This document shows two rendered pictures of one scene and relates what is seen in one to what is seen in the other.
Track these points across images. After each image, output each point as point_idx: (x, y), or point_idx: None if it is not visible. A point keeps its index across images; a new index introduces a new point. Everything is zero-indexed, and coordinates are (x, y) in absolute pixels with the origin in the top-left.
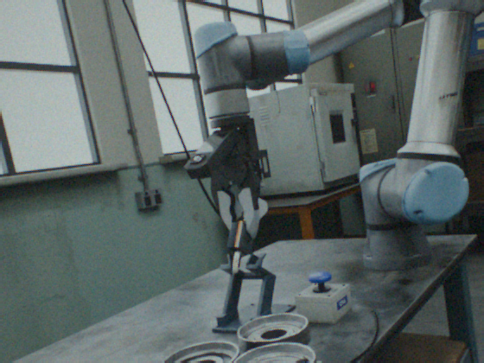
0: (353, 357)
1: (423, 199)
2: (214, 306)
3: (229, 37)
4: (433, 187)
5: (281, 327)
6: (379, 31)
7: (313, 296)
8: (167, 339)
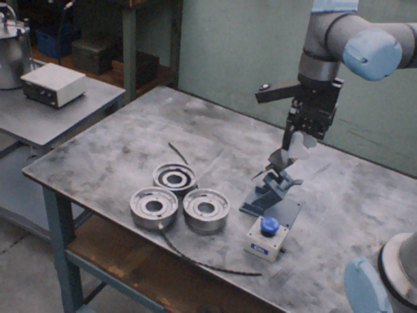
0: (182, 251)
1: (346, 278)
2: (308, 186)
3: (322, 12)
4: (355, 281)
5: (215, 211)
6: None
7: (255, 225)
8: (250, 167)
